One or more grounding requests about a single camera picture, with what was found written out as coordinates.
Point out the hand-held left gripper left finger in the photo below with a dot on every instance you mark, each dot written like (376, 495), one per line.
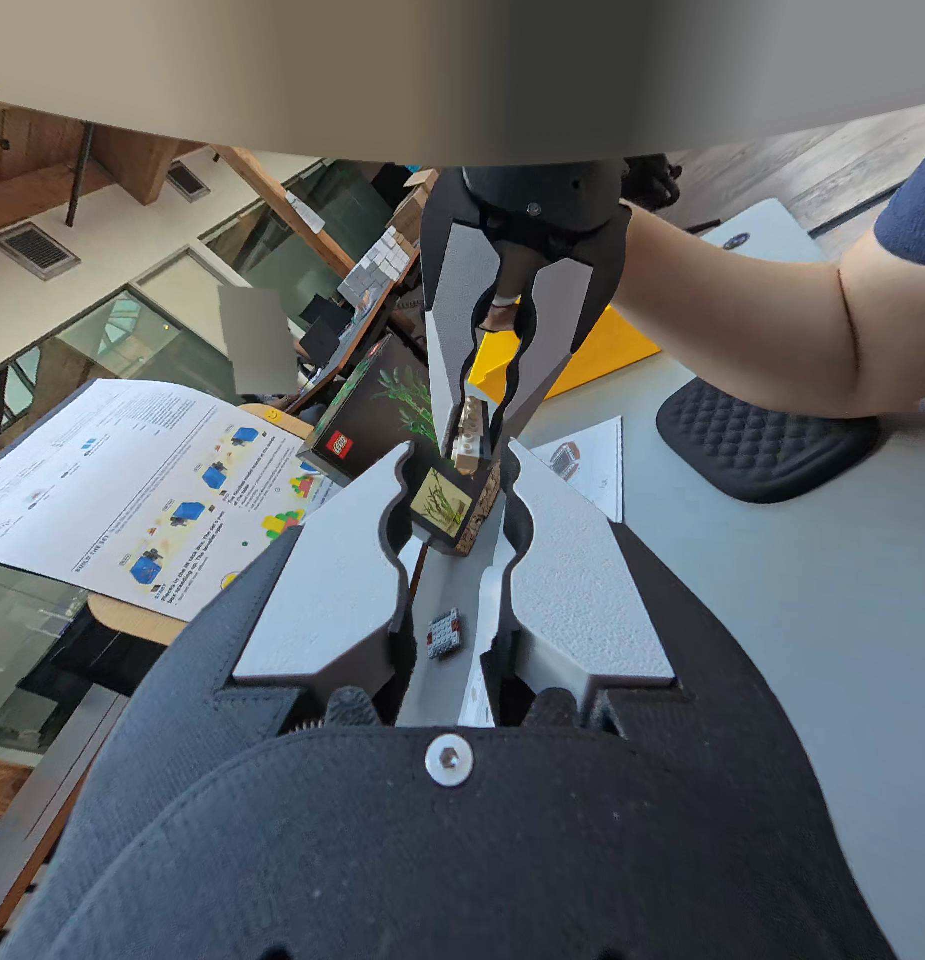
(320, 585)

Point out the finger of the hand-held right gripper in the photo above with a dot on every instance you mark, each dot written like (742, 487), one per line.
(451, 315)
(556, 322)

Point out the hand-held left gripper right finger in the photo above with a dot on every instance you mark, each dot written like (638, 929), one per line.
(590, 592)

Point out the white and grey lego assembly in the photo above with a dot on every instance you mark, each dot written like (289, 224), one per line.
(470, 435)

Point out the person's right forearm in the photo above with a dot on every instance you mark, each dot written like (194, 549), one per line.
(732, 315)

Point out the lego instruction booklet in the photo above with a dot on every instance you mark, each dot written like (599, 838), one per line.
(590, 465)

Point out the black lego box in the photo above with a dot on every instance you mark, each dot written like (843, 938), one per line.
(372, 420)

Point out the small grey lego assembly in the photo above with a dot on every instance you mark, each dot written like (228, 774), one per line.
(444, 634)

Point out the person's right hand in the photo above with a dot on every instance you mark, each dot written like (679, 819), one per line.
(511, 274)

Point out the yellow plastic bin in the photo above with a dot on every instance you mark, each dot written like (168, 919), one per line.
(612, 345)

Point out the cardboard box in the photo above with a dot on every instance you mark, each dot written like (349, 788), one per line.
(417, 206)

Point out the white mat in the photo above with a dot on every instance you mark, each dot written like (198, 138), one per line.
(479, 697)

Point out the wooden sheet holder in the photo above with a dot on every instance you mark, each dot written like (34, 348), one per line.
(132, 626)

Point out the printed task instruction sheet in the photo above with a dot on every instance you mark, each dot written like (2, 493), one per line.
(132, 480)

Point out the white side table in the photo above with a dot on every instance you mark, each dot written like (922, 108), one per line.
(770, 232)

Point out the black wrist rest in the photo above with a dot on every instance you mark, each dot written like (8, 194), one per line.
(762, 442)

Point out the grey wall vent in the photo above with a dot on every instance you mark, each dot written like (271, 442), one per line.
(186, 181)
(35, 251)

